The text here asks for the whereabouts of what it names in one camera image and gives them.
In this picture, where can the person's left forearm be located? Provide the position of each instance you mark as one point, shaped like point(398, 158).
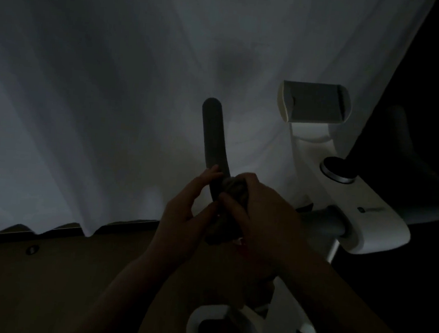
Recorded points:
point(115, 301)

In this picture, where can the grey white tablet holder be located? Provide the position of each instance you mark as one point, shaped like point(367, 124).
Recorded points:
point(315, 103)

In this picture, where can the person's right forearm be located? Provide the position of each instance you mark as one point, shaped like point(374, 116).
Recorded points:
point(344, 313)

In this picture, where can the white hanging sheet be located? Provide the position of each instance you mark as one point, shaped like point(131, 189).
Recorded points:
point(94, 103)

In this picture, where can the small round floor fitting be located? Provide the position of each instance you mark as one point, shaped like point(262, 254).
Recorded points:
point(32, 249)

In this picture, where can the white exercise bike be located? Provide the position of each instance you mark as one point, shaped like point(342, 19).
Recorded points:
point(364, 223)

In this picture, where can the grey cleaning cloth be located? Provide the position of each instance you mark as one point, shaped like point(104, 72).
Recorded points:
point(227, 211)

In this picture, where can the person's left hand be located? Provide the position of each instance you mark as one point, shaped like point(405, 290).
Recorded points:
point(179, 226)

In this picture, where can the person's right hand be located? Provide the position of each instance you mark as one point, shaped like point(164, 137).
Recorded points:
point(272, 222)

